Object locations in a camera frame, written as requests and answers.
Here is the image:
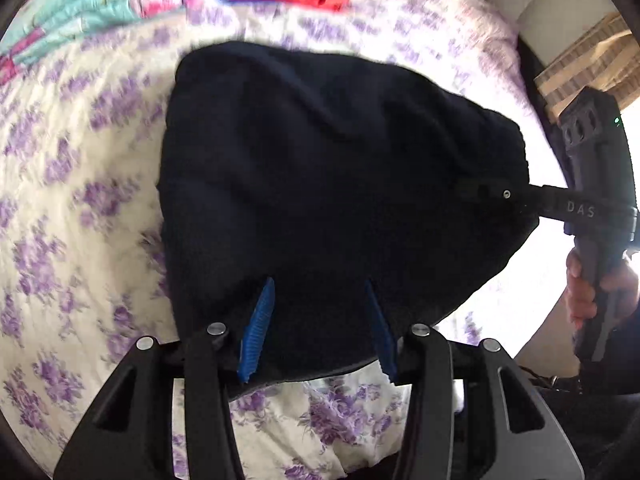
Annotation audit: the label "purple floral bed sheet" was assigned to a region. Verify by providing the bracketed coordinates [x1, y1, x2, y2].
[0, 0, 571, 480]

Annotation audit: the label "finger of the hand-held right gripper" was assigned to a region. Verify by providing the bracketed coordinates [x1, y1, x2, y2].
[452, 179, 542, 217]

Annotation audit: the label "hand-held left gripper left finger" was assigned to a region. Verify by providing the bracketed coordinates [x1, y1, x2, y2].
[52, 276, 276, 480]

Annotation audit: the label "folded floral blanket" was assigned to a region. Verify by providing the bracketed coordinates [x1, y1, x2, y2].
[0, 0, 213, 83]

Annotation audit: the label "person's right hand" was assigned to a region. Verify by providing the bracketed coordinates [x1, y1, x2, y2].
[565, 249, 640, 332]

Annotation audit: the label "navy blue pants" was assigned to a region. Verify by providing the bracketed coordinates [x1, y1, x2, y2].
[157, 40, 531, 390]

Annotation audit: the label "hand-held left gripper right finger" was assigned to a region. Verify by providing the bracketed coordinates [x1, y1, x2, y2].
[362, 280, 576, 480]

